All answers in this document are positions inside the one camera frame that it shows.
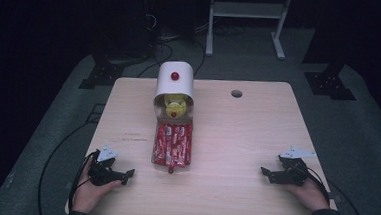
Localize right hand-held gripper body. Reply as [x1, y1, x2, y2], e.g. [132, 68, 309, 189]
[275, 145, 318, 188]

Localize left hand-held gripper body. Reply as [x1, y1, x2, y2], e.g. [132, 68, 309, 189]
[87, 143, 126, 189]

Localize person's left hand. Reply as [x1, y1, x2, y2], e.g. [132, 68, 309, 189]
[71, 156, 125, 215]

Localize person's right hand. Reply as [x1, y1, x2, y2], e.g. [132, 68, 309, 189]
[282, 175, 332, 213]

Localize red snack packet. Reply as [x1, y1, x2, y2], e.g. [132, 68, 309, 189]
[161, 123, 176, 168]
[152, 122, 167, 166]
[179, 122, 194, 167]
[170, 123, 184, 168]

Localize yellow container with red knob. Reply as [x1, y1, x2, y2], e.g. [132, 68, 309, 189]
[162, 92, 189, 120]

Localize black stand base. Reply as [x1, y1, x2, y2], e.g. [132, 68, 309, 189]
[77, 59, 126, 92]
[301, 69, 359, 103]

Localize white box with red knob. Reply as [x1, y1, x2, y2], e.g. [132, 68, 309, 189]
[153, 59, 196, 122]

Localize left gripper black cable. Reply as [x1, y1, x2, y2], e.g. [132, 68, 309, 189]
[67, 148, 101, 214]

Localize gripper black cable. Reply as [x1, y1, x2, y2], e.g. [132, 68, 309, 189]
[67, 148, 101, 214]
[303, 166, 333, 204]

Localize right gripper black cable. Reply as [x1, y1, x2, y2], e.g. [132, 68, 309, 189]
[303, 166, 333, 204]

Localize black floor cable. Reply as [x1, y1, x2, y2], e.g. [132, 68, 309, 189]
[325, 179, 372, 215]
[36, 117, 95, 215]

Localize bundle of black cables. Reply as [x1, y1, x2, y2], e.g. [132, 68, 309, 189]
[136, 10, 209, 83]

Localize white metal frame stand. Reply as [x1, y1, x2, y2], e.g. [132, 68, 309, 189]
[205, 0, 294, 62]

